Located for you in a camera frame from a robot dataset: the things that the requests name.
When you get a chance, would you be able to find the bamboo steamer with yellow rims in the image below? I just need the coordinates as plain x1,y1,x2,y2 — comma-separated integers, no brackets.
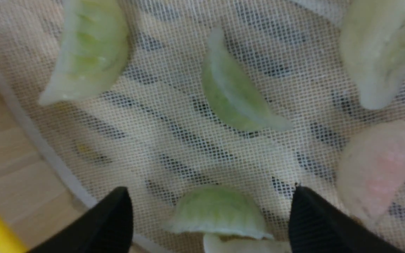
0,0,175,253

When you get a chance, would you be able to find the small green dumpling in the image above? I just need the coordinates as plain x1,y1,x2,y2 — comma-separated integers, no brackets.
164,185,274,240

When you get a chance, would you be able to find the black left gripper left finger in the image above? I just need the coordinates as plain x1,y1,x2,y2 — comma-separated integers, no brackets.
29,186,134,253

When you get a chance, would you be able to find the pink dumpling at right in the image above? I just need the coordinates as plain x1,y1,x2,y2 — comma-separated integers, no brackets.
336,120,405,222

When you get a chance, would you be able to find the white dumpling at bottom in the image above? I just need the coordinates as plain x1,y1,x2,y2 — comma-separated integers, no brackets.
203,234,292,253

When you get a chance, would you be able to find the white dumpling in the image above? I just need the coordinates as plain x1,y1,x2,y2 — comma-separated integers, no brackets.
203,234,292,253
339,0,405,110

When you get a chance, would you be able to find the white dumpling at back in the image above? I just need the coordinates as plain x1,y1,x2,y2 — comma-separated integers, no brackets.
339,0,405,110

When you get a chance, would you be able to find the green dumpling centre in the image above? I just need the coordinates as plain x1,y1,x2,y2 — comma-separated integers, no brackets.
201,26,293,132

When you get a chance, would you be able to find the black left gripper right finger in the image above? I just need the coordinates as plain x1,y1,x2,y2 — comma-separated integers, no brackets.
288,186,401,253

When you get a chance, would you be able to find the green dumpling far left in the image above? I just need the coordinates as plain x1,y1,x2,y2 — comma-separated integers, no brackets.
38,0,130,106

